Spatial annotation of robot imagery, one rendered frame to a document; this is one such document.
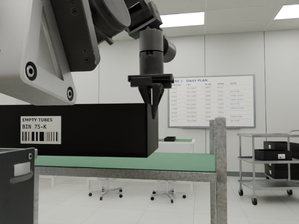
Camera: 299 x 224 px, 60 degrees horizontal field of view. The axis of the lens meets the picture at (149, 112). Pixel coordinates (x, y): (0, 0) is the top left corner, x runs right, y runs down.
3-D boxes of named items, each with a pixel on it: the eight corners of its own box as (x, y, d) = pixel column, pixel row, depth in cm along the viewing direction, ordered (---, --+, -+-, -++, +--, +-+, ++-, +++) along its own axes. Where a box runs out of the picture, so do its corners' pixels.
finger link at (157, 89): (136, 119, 65) (135, 82, 65) (164, 118, 64) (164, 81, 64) (130, 119, 58) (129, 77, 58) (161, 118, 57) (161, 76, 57)
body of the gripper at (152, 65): (133, 86, 65) (133, 57, 65) (174, 85, 63) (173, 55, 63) (127, 83, 59) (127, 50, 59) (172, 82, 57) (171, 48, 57)
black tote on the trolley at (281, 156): (264, 161, 356) (264, 151, 357) (253, 158, 386) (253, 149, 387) (292, 161, 358) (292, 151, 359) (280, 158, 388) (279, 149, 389)
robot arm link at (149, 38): (134, 26, 60) (157, 22, 58) (147, 35, 66) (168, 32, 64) (135, 56, 60) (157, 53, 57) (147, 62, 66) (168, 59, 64)
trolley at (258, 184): (237, 194, 394) (236, 129, 399) (294, 194, 399) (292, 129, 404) (253, 206, 340) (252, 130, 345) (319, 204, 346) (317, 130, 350)
